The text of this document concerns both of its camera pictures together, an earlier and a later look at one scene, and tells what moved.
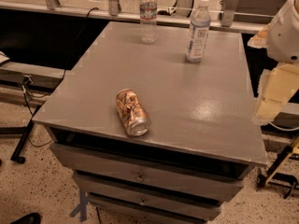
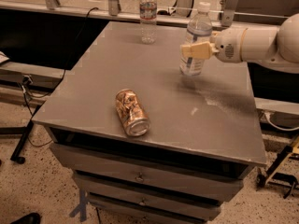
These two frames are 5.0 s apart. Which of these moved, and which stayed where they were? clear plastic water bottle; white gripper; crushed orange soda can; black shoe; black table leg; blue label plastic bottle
Moved: blue label plastic bottle; white gripper
Stayed: clear plastic water bottle; black shoe; crushed orange soda can; black table leg
